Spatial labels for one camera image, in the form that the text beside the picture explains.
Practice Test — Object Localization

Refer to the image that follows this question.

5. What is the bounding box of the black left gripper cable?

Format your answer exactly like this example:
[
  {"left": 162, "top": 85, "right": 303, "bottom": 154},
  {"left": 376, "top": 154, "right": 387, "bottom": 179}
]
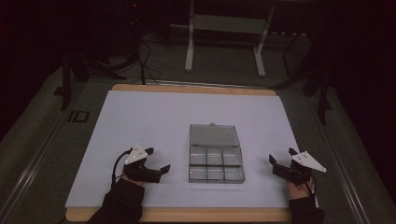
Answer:
[{"left": 110, "top": 147, "right": 134, "bottom": 189}]

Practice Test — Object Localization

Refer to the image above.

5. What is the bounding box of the silver metal strip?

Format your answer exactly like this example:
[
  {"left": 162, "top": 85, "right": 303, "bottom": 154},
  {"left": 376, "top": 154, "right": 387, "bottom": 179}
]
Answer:
[{"left": 145, "top": 78, "right": 252, "bottom": 91}]

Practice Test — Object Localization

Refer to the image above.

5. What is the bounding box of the black floor cable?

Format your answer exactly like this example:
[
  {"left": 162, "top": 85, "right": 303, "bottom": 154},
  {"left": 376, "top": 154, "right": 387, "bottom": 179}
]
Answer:
[{"left": 135, "top": 18, "right": 163, "bottom": 86}]

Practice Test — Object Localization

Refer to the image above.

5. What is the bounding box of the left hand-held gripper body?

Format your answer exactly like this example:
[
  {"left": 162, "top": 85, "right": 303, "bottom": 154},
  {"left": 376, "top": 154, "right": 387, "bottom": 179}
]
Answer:
[{"left": 122, "top": 142, "right": 162, "bottom": 184}]

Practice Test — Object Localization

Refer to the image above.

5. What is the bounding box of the clear plastic compartment box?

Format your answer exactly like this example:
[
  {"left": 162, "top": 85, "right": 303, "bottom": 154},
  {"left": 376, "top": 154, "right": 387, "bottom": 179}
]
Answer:
[{"left": 187, "top": 122, "right": 247, "bottom": 185}]

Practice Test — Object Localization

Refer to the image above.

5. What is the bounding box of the white table mat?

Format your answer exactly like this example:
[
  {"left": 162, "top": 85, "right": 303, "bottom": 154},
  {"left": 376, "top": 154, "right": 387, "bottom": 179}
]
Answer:
[{"left": 64, "top": 90, "right": 301, "bottom": 209}]

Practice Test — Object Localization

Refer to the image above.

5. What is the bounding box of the person's right hand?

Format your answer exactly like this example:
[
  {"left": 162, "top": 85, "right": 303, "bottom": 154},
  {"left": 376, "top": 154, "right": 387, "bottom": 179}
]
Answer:
[{"left": 286, "top": 176, "right": 313, "bottom": 202}]

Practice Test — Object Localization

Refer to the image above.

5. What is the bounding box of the black tripod stand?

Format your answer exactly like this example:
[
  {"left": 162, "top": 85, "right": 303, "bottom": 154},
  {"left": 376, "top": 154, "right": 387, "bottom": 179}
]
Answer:
[
  {"left": 269, "top": 29, "right": 333, "bottom": 126},
  {"left": 53, "top": 50, "right": 128, "bottom": 112}
]

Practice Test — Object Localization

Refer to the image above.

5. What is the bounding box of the person's left hand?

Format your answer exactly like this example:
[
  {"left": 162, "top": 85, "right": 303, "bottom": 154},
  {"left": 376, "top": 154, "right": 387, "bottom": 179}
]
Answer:
[{"left": 120, "top": 174, "right": 146, "bottom": 188}]

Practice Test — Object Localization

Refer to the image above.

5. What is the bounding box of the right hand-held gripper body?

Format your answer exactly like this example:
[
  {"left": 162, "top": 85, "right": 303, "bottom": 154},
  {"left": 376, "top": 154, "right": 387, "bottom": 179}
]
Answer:
[{"left": 272, "top": 150, "right": 328, "bottom": 187}]

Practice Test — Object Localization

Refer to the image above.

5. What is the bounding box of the white metal stand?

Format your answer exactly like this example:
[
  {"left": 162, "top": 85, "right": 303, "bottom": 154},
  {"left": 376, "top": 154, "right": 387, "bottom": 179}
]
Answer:
[{"left": 184, "top": 0, "right": 276, "bottom": 77}]

